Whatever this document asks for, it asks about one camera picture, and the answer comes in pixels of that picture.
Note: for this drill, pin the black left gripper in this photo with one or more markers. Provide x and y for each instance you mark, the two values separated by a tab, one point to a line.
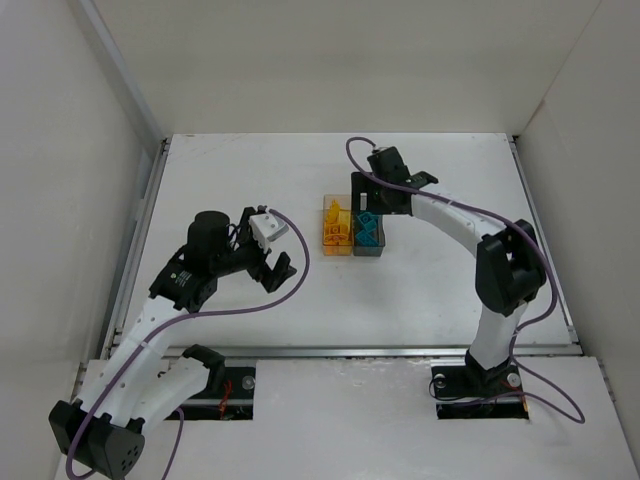
256	265

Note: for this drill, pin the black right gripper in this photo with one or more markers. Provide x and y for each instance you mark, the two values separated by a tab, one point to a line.
358	185

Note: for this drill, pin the yellow lego block bottom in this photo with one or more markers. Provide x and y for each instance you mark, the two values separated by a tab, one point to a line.
367	239

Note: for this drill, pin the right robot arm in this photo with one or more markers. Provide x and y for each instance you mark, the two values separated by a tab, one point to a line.
508	268

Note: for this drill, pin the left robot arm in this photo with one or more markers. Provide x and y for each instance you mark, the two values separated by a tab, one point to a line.
104	428

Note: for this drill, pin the grey transparent container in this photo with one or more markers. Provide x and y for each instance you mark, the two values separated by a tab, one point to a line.
369	251

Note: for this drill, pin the amber transparent container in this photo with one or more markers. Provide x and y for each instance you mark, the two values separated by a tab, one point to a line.
345	203

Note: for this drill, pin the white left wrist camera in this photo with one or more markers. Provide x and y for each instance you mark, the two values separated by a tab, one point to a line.
266	228

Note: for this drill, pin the aluminium front rail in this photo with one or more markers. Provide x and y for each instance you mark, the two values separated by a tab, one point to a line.
379	351

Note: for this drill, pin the aluminium rail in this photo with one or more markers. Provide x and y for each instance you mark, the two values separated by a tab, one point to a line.
148	181
543	241
379	351

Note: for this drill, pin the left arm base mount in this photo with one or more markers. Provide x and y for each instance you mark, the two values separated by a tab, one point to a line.
229	391

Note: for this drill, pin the aluminium left rail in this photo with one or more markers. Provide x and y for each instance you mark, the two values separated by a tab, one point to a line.
148	181

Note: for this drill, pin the aluminium right rail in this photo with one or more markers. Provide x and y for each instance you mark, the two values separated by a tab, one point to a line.
543	241

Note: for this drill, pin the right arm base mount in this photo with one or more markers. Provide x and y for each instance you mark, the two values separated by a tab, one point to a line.
464	393

